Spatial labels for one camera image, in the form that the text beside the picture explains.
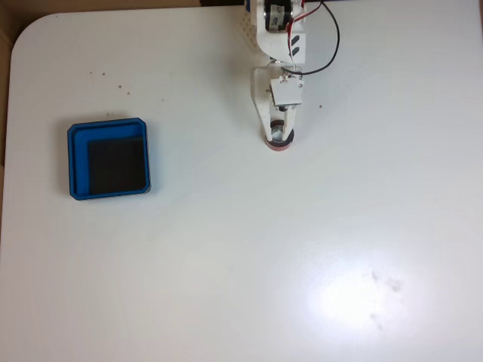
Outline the black cable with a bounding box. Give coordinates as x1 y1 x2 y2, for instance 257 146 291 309
281 0 342 75

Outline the black pad insert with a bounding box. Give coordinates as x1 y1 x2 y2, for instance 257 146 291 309
88 136 148 191

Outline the red tape roll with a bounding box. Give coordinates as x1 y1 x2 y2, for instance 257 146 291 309
263 119 296 152

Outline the blue square box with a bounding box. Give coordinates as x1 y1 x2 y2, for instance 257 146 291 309
66 118 153 202

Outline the red and white wire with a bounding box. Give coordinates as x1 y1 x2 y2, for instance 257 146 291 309
281 0 325 81

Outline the white square camera box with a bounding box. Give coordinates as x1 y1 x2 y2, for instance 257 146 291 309
269 75 305 108

